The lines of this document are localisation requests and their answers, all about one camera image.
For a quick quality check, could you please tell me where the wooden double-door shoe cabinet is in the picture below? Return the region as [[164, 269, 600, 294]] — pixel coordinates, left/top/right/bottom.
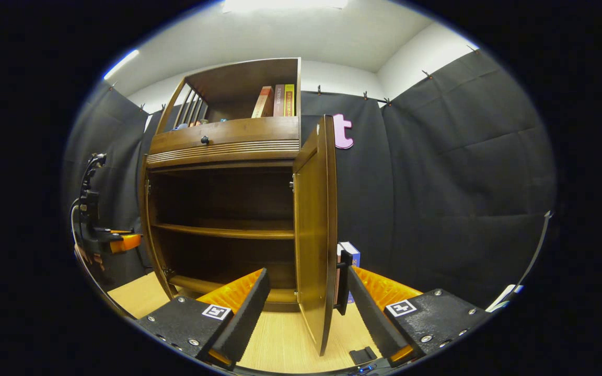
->
[[138, 57, 339, 314]]

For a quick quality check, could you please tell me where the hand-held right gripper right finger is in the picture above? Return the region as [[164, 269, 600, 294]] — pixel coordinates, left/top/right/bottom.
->
[[348, 265, 493, 367]]

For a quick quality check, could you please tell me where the narrow ceiling light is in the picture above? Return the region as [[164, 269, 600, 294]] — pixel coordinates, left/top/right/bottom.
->
[[103, 50, 140, 80]]

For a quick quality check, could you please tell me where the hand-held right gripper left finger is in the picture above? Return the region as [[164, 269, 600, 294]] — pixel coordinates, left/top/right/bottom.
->
[[134, 268, 271, 370]]

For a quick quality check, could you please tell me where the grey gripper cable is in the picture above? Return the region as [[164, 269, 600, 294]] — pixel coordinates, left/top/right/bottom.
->
[[70, 197, 125, 318]]

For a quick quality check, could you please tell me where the black door handle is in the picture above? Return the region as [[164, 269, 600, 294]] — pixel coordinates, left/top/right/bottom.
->
[[334, 250, 354, 316]]

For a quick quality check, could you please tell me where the black cable with white tag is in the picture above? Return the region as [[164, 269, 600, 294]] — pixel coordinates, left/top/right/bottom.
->
[[487, 210, 553, 313]]

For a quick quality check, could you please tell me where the black backdrop cloth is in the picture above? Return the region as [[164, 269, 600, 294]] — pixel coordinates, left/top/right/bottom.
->
[[63, 50, 558, 309]]

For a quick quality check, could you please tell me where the blue spine book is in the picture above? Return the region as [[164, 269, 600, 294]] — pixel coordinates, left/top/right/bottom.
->
[[339, 241, 361, 304]]

